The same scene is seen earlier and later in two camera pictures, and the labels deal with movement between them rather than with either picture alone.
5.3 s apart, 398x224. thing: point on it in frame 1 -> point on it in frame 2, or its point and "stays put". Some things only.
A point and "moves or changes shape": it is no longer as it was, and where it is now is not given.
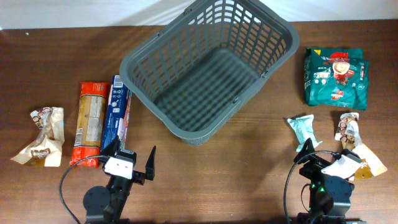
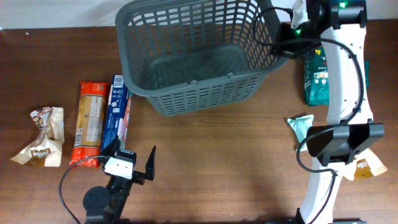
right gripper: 316,165 -> 282,44
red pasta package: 87,144 stays put
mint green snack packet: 304,128 stays put
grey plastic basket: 196,68 moves or changes shape
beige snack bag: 46,152 stays put
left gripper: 140,177 stays put
